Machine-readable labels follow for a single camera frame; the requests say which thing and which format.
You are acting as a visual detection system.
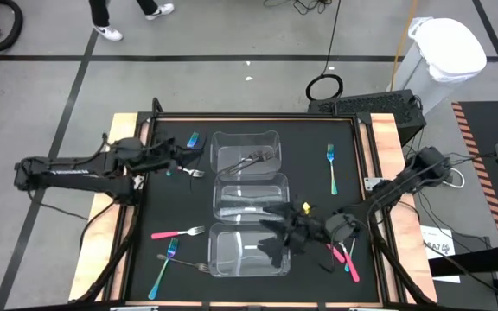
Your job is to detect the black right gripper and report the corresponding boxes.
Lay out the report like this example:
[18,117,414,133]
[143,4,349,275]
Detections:
[258,201,332,254]

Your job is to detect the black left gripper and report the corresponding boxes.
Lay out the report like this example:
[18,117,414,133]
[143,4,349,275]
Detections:
[147,136,207,172]

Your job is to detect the clear plastic bin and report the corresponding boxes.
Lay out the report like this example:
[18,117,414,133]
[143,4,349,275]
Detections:
[209,130,283,181]
[207,221,292,278]
[212,172,291,225]

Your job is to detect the black perforated computer case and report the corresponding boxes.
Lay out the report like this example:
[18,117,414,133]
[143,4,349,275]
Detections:
[307,88,428,146]

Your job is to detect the white printed paper sheet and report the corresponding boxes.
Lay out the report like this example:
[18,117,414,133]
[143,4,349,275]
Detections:
[419,224,463,285]

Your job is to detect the person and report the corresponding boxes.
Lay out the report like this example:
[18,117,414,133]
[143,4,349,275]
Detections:
[87,0,176,42]

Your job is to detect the black floor beam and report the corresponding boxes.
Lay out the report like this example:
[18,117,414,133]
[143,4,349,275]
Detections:
[428,244,498,278]

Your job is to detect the black orange-striped floor mat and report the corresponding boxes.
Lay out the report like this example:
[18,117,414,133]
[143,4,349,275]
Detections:
[450,99,498,246]

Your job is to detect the white lined trash can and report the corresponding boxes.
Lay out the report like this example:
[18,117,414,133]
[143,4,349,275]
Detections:
[392,16,488,114]

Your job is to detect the black aluminium table frame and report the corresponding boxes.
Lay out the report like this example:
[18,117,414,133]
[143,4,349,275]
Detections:
[69,97,438,311]

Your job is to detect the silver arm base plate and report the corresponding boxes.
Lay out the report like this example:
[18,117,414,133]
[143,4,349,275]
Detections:
[363,176,384,192]

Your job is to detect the black hanging coiled cable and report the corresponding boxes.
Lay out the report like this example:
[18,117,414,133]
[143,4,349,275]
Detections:
[303,0,345,102]

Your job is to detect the white cable loop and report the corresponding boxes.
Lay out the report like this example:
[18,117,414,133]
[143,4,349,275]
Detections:
[441,167,466,190]

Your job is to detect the tangled black floor cables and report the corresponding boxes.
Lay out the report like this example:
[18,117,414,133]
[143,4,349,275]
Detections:
[261,0,333,16]

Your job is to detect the yellow hanging cable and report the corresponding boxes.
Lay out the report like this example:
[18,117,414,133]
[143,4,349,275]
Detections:
[388,0,419,92]

